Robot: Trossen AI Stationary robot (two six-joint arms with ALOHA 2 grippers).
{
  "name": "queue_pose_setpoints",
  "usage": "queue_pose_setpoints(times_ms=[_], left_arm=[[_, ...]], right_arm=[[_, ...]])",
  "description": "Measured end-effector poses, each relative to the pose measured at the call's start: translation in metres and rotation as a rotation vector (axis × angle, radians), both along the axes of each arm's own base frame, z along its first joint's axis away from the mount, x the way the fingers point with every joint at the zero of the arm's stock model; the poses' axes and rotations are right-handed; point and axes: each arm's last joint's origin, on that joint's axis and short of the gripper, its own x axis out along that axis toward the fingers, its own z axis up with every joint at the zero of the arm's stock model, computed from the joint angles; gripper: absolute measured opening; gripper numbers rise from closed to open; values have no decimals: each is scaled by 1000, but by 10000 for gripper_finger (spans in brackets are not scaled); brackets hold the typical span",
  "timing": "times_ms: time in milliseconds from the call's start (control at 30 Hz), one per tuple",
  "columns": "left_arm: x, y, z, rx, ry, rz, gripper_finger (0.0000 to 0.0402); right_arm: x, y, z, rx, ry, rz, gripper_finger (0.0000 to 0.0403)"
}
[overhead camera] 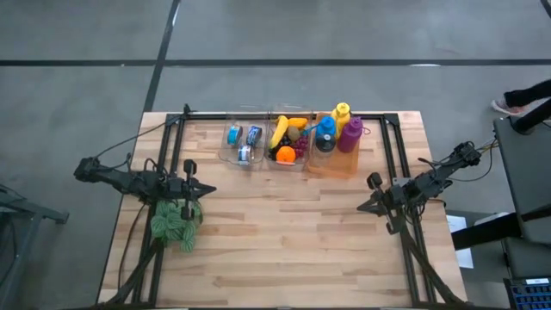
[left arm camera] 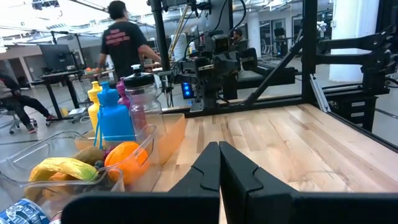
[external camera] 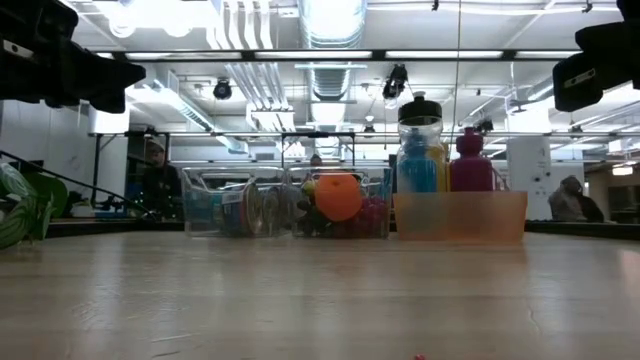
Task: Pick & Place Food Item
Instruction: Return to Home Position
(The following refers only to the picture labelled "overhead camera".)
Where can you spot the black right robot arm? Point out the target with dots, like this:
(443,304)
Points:
(435,178)

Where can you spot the clear bottle with black cap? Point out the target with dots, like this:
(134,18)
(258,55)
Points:
(325,143)

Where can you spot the red grape bunch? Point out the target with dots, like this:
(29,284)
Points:
(301,144)

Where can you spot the magenta plastic bottle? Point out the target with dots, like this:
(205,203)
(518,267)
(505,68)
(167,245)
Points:
(349,134)

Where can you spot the brown kiwi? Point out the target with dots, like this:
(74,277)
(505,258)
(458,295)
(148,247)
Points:
(294,133)

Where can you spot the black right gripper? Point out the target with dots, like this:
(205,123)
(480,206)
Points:
(395,200)

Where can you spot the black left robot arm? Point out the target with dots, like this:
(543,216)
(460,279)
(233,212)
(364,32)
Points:
(116,178)

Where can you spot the orange translucent bin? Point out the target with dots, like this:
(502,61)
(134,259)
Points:
(340,165)

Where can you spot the black aluminium table frame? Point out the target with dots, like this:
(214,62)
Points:
(389,133)

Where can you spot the dark purple grape bunch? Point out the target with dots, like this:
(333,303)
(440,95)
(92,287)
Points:
(275,146)

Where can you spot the green potted plant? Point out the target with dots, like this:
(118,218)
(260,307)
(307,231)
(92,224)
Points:
(170,226)

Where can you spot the grey metal table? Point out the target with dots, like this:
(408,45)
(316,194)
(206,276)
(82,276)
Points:
(26,215)

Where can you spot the clear plastic bin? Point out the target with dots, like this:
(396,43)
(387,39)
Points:
(289,167)
(224,150)

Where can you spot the person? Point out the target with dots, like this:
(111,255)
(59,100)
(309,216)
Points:
(521,99)

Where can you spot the blue plastic bottle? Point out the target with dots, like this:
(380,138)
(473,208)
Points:
(326,127)

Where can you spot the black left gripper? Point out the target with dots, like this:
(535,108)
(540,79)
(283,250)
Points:
(187,191)

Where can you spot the white paper sheet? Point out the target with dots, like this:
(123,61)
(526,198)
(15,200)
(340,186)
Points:
(458,241)

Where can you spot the orange fruit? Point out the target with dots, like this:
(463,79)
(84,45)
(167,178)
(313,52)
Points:
(286,155)

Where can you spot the yellow banana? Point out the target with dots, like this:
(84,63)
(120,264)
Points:
(280,129)

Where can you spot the wide tin can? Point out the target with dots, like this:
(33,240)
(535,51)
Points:
(254,136)

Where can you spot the yellow plastic bottle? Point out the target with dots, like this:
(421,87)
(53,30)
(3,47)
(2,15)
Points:
(342,116)

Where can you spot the black side table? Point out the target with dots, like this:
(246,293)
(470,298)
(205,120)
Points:
(525,181)

